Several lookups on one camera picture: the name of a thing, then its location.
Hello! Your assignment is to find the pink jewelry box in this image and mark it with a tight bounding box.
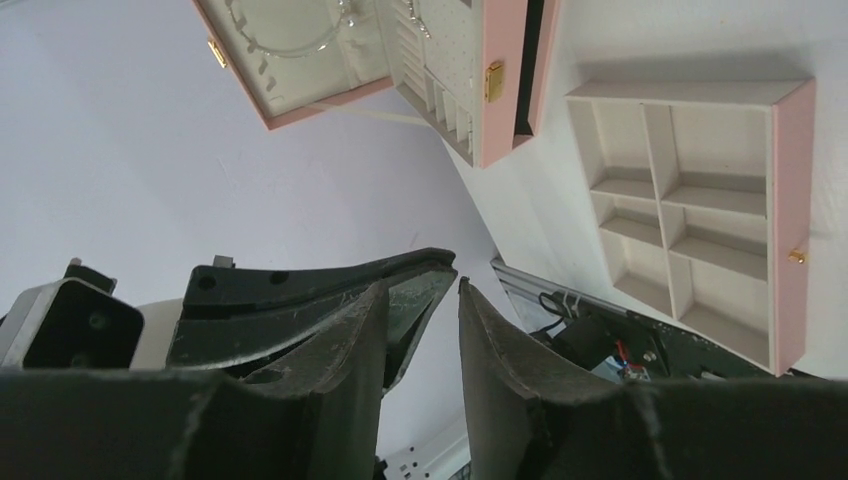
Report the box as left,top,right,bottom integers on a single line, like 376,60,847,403
196,0,560,168

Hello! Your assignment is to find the beige six-compartment tray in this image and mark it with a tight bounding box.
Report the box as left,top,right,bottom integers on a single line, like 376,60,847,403
565,78,817,375

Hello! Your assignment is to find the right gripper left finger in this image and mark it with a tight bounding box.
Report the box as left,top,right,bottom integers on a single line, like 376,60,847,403
241,282,389,479

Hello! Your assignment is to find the black mounting base plate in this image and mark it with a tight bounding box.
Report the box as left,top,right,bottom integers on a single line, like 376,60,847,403
531,291,769,380

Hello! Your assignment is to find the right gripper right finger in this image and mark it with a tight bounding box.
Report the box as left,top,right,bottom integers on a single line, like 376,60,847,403
458,278,630,479

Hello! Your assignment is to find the silver hoop necklace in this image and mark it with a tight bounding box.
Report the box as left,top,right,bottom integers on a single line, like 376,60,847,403
225,0,356,61

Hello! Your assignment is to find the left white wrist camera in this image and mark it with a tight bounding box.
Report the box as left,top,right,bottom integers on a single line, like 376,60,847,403
1,258,182,370

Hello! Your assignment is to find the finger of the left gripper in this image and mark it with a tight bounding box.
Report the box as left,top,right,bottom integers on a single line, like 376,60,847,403
165,248,458,391

